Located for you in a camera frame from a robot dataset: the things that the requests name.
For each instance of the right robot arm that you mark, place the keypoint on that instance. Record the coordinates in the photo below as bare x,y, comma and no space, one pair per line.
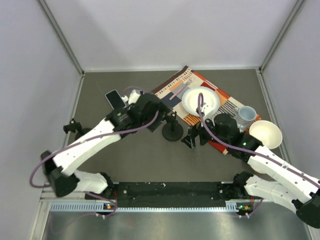
290,187

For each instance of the white bowl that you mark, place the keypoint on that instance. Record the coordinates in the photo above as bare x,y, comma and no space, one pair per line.
267,132

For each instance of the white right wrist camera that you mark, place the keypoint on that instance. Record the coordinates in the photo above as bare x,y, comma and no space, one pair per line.
206,111

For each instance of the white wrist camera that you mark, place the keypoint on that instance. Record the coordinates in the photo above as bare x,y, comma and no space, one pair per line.
133,96
206,111

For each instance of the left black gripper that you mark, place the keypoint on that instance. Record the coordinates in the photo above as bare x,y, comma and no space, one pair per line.
163,110

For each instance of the black phone stand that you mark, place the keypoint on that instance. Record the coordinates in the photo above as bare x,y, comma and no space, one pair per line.
172,131
76,127

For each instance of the pink handled fork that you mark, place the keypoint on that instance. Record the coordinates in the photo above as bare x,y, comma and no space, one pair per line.
190,80

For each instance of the colourful patterned cloth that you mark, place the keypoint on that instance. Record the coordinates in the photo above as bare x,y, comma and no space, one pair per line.
227,134

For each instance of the light blue mug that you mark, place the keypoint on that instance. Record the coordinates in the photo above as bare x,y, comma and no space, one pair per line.
244,116

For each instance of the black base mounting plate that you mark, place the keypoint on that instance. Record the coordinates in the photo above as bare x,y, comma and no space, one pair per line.
174,194

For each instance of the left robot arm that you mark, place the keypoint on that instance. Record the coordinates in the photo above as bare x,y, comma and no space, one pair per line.
141,111

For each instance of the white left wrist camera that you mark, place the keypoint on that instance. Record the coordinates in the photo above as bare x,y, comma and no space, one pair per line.
133,96

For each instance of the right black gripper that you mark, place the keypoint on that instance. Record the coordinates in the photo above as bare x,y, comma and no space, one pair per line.
193,131

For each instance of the purple case phone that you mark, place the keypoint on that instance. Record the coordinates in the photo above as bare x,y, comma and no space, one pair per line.
114,99

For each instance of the white paper plate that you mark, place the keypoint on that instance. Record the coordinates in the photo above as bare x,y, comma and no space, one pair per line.
191,96

